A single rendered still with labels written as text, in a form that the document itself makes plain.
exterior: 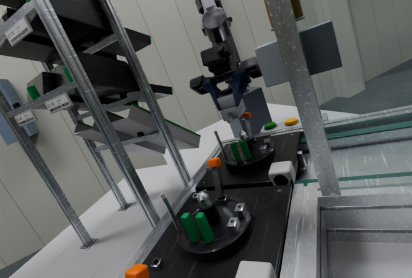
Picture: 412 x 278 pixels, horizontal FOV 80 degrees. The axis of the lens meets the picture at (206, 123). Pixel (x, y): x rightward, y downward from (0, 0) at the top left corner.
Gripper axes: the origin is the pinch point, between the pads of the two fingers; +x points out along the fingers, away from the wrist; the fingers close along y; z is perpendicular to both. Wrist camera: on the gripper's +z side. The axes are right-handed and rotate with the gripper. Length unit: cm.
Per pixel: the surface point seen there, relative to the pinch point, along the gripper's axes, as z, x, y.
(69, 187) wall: -107, -1, -249
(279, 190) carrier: 0.6, 23.4, 9.9
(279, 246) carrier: 10.8, 31.7, 11.5
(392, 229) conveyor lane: -3.6, 30.7, 26.4
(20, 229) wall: -86, 40, -293
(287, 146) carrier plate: -14.1, 12.1, 9.3
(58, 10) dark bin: 30.0, -15.7, -24.0
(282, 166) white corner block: -2.7, 18.5, 10.3
